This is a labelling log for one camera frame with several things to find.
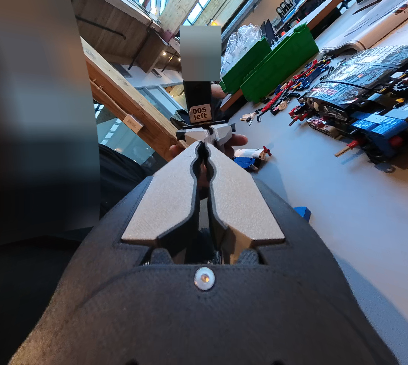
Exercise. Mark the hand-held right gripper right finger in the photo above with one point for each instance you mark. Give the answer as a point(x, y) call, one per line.
point(245, 208)

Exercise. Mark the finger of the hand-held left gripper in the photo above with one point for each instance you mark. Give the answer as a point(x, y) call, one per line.
point(196, 137)
point(221, 133)

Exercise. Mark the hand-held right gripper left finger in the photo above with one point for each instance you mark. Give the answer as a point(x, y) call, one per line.
point(159, 208)

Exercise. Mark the blue and white brick panel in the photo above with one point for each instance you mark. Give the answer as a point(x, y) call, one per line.
point(245, 161)

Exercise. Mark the blue smooth tile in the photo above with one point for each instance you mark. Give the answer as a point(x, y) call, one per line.
point(302, 213)

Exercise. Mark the person's left hand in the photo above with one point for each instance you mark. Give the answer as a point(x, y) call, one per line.
point(237, 143)

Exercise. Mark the green storage bin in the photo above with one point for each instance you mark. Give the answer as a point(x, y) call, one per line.
point(280, 62)
point(245, 65)

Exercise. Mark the wooden beam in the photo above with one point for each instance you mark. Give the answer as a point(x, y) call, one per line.
point(127, 97)

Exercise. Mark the clear plastic bag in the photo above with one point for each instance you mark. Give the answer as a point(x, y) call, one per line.
point(242, 39)

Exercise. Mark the pile of loose brick parts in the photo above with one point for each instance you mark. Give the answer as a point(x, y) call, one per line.
point(280, 94)

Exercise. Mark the black toy brick race car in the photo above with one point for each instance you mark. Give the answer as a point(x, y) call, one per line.
point(366, 78)

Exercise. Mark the curled instruction booklet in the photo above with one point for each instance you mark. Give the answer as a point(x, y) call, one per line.
point(376, 20)

